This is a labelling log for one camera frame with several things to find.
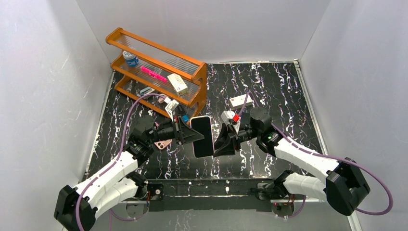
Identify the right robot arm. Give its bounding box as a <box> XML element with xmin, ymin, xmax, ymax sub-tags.
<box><xmin>213</xmin><ymin>107</ymin><xmax>370</xmax><ymax>216</ymax></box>

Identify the orange wooden shelf rack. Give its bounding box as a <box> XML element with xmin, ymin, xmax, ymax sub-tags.
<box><xmin>105</xmin><ymin>27</ymin><xmax>207</xmax><ymax>117</ymax></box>

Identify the white yellow small box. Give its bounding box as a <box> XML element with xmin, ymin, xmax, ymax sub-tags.
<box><xmin>167</xmin><ymin>73</ymin><xmax>189</xmax><ymax>96</ymax></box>

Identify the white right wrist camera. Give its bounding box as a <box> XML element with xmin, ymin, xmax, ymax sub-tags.
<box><xmin>220</xmin><ymin>111</ymin><xmax>241</xmax><ymax>134</ymax></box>

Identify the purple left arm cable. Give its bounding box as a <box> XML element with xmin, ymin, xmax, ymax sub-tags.
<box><xmin>75</xmin><ymin>93</ymin><xmax>168</xmax><ymax>231</ymax></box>

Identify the pink phone case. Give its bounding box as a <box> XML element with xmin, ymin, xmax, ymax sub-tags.
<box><xmin>154</xmin><ymin>139</ymin><xmax>172</xmax><ymax>150</ymax></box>

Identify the pink highlighter pen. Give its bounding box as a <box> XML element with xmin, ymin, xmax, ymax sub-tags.
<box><xmin>140</xmin><ymin>66</ymin><xmax>167</xmax><ymax>82</ymax></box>

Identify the white red flat box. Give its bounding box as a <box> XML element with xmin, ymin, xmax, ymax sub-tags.
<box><xmin>228</xmin><ymin>94</ymin><xmax>254</xmax><ymax>110</ymax></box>

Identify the black blue small bottle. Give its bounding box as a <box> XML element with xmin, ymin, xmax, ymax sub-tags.
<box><xmin>176</xmin><ymin>105</ymin><xmax>189</xmax><ymax>123</ymax></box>

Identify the blue white round jar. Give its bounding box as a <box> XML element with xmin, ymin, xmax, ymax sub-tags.
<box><xmin>122</xmin><ymin>51</ymin><xmax>139</xmax><ymax>67</ymax></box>

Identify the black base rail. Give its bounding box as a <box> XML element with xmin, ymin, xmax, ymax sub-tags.
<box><xmin>126</xmin><ymin>178</ymin><xmax>306</xmax><ymax>220</ymax></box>

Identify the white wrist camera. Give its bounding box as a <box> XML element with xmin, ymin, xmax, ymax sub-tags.
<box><xmin>165</xmin><ymin>98</ymin><xmax>179</xmax><ymax>121</ymax></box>
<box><xmin>220</xmin><ymin>111</ymin><xmax>241</xmax><ymax>134</ymax></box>

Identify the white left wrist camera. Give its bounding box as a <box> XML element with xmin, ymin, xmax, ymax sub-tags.
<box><xmin>165</xmin><ymin>98</ymin><xmax>179</xmax><ymax>121</ymax></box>

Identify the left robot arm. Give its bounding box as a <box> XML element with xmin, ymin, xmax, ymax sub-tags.
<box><xmin>53</xmin><ymin>116</ymin><xmax>204</xmax><ymax>231</ymax></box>

